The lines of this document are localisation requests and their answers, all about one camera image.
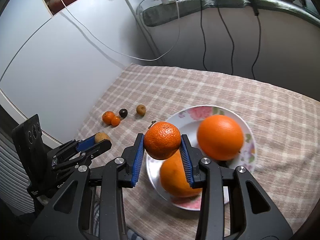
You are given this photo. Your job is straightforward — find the black cable left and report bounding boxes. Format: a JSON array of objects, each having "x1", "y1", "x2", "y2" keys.
[{"x1": 199, "y1": 0, "x2": 209, "y2": 71}]

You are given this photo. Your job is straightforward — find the large round orange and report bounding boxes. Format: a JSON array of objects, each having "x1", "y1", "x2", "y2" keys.
[{"x1": 197, "y1": 115, "x2": 244, "y2": 161}]

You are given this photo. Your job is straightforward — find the floral white plate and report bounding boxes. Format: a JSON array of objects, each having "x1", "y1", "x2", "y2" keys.
[{"x1": 146, "y1": 105, "x2": 257, "y2": 211}]

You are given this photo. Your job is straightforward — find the pink plaid tablecloth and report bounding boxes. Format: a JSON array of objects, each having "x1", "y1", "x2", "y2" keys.
[{"x1": 76, "y1": 65, "x2": 319, "y2": 231}]

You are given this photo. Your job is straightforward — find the medium mandarin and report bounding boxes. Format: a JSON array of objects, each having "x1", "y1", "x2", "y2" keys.
[{"x1": 144, "y1": 121, "x2": 181, "y2": 160}]

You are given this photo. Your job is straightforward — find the black cable middle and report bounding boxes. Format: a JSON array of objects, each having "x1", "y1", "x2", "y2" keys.
[{"x1": 216, "y1": 0, "x2": 235, "y2": 76}]

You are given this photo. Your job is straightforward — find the white cable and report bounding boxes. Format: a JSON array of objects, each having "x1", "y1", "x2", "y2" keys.
[{"x1": 47, "y1": 0, "x2": 181, "y2": 62}]

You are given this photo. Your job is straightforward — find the small brown kiwi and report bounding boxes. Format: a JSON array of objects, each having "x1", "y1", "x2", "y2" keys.
[{"x1": 94, "y1": 132, "x2": 111, "y2": 144}]

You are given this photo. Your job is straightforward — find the dark plum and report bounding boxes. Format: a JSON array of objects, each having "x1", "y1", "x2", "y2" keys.
[{"x1": 119, "y1": 108, "x2": 128, "y2": 119}]

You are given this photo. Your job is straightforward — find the grey windowsill cushion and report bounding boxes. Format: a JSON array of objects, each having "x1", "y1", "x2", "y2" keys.
[{"x1": 142, "y1": 0, "x2": 319, "y2": 27}]

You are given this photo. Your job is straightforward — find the small mandarin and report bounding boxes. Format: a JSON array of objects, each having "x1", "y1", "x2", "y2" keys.
[{"x1": 102, "y1": 111, "x2": 115, "y2": 125}]

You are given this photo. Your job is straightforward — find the black cable with switch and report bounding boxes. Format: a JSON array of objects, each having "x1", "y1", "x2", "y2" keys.
[{"x1": 246, "y1": 0, "x2": 262, "y2": 80}]

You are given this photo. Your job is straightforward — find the tiny orange kumquat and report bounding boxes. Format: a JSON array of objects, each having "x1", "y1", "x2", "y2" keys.
[{"x1": 111, "y1": 116, "x2": 121, "y2": 127}]

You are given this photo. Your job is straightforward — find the black camera box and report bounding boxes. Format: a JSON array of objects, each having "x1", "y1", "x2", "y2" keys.
[{"x1": 11, "y1": 114, "x2": 54, "y2": 193}]

